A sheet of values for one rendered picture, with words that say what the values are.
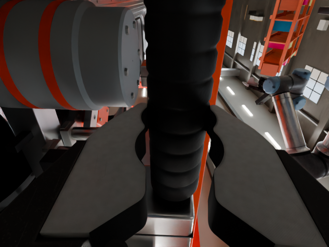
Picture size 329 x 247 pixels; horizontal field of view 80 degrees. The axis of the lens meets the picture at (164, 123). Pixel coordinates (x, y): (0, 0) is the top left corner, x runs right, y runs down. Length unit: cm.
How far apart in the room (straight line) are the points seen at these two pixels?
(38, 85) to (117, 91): 9
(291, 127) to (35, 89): 94
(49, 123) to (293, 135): 91
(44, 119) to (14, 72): 12
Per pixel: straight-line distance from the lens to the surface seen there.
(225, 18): 72
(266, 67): 590
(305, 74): 112
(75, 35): 25
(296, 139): 102
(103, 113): 61
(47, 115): 38
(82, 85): 25
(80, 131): 40
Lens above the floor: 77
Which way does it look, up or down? 33 degrees up
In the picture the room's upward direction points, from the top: 179 degrees counter-clockwise
